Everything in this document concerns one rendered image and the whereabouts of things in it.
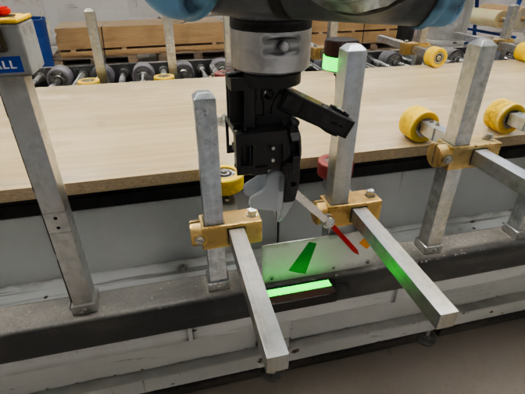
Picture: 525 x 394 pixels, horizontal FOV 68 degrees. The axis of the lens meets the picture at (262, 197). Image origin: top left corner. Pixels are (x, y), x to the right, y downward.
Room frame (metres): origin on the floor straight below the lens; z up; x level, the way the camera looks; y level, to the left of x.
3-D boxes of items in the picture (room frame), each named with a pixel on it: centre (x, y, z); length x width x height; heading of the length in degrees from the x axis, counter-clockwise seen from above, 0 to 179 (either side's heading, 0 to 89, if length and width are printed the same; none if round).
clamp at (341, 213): (0.68, -0.17, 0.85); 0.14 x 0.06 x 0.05; 104
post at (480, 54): (0.73, -0.39, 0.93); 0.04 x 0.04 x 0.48; 14
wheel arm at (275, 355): (0.53, 0.03, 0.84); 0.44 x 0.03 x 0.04; 14
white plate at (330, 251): (0.64, -0.13, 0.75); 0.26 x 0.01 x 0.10; 104
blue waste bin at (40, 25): (5.51, 3.10, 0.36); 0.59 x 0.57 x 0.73; 17
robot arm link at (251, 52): (0.46, -0.01, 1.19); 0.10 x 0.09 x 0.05; 15
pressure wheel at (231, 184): (0.72, 0.08, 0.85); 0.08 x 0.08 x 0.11
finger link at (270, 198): (0.45, -0.01, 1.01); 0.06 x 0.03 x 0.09; 105
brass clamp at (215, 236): (0.62, 0.07, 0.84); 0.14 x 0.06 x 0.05; 104
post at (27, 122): (0.55, 0.35, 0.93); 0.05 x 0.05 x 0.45; 14
